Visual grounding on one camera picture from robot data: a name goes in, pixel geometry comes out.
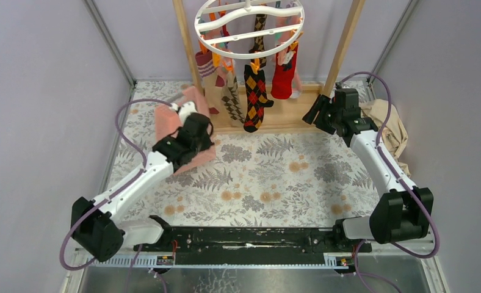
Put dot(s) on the floral table mat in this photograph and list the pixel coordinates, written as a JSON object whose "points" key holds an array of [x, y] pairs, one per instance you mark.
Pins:
{"points": [[264, 179]]}

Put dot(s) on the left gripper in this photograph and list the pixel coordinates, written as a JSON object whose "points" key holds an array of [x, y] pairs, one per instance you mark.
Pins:
{"points": [[207, 143]]}

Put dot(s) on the beige brown argyle sock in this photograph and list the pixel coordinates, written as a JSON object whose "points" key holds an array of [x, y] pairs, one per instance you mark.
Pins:
{"points": [[231, 101]]}

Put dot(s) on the pink plastic basket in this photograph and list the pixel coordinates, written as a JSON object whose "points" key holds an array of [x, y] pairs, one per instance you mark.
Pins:
{"points": [[166, 119]]}

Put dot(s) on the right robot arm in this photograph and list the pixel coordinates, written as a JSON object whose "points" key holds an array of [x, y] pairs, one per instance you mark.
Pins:
{"points": [[402, 211]]}

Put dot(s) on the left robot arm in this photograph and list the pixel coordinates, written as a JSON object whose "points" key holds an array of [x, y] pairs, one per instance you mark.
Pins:
{"points": [[98, 225]]}

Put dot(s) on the white round clip hanger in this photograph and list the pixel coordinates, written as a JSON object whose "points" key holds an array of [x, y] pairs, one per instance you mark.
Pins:
{"points": [[226, 28]]}

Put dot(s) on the beige crumpled cloth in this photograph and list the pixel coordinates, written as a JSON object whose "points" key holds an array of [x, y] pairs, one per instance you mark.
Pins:
{"points": [[394, 135]]}

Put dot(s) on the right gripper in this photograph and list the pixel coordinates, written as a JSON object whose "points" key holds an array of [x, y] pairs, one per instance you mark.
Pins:
{"points": [[321, 104]]}

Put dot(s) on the pink sock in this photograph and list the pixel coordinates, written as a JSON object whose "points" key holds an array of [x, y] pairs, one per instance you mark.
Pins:
{"points": [[296, 85]]}

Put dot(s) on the black red yellow argyle sock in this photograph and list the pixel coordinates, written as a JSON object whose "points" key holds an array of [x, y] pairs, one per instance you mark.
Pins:
{"points": [[257, 100]]}

